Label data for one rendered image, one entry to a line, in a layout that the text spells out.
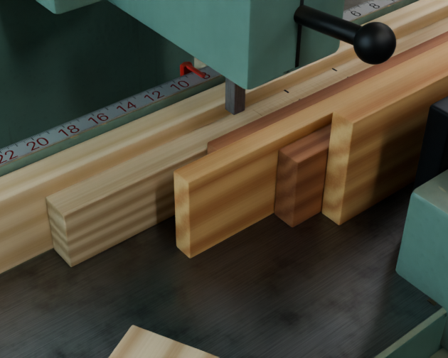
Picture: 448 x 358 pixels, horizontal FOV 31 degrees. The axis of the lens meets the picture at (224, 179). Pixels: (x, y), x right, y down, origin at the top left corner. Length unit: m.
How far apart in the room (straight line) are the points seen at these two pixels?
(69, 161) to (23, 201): 0.04
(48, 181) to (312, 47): 0.16
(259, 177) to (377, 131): 0.07
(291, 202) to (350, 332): 0.09
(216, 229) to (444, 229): 0.13
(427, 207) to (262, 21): 0.13
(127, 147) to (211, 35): 0.09
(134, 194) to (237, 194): 0.06
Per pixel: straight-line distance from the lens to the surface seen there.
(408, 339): 0.44
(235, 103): 0.49
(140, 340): 0.37
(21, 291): 0.46
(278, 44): 0.42
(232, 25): 0.41
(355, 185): 0.48
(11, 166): 0.46
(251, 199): 0.47
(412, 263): 0.45
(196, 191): 0.43
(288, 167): 0.46
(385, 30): 0.38
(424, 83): 0.49
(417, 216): 0.43
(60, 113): 0.66
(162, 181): 0.47
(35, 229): 0.46
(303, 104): 0.51
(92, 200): 0.44
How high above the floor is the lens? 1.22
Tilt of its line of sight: 39 degrees down
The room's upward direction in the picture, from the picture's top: 1 degrees clockwise
